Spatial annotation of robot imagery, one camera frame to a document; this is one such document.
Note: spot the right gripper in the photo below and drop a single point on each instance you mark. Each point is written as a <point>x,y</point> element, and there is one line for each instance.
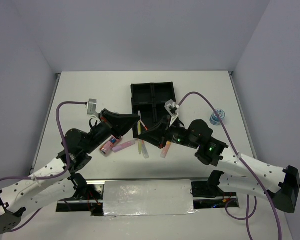
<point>155,134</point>

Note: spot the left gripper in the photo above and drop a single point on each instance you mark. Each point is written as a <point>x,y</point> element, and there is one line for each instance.
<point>120,123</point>

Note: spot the orange-red thin pen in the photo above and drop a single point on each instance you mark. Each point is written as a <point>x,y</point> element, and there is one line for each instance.
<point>144,126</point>

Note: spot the yellow thin pen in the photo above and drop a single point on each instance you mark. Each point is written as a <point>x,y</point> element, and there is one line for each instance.
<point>139,131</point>

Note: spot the orange-capped clear highlighter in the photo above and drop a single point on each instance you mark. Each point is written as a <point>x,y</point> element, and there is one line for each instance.
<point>144,150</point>

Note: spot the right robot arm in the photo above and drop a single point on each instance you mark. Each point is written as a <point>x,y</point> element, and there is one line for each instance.
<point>234,172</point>

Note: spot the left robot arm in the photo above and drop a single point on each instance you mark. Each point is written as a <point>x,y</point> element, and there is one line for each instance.
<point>60,179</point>

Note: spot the purple highlighter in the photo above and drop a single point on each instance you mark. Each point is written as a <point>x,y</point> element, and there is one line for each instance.
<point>123,146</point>

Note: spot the pink-capped marker bottle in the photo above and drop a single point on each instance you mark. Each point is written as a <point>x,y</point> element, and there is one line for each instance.
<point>107,147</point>

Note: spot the black four-compartment organizer tray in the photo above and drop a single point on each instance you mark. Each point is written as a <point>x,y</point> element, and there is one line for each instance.
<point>150,99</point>

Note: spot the blue-lidded jar right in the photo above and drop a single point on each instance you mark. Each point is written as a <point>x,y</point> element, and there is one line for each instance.
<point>217,116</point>

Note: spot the silver tape sheet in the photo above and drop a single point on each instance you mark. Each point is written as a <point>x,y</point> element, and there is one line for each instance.
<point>148,198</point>

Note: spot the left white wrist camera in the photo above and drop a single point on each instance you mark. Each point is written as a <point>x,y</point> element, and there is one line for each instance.
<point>91,107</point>

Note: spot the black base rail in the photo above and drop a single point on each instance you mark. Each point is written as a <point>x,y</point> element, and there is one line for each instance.
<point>92,203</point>

